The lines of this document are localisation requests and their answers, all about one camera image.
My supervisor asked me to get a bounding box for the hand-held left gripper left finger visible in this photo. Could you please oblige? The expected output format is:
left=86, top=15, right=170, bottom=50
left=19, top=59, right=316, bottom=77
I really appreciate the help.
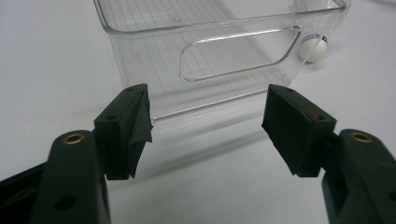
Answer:
left=29, top=83, right=153, bottom=224

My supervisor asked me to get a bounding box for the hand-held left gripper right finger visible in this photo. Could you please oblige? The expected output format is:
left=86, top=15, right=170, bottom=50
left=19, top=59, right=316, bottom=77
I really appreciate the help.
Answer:
left=262, top=83, right=396, bottom=224

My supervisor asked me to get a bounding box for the white shuttlecock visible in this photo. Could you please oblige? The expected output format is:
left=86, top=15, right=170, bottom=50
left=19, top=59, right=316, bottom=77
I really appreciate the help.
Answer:
left=290, top=0, right=335, bottom=64

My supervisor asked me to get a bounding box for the clear plastic container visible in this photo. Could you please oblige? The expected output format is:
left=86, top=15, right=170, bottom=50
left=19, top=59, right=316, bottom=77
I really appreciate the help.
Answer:
left=92, top=0, right=348, bottom=123

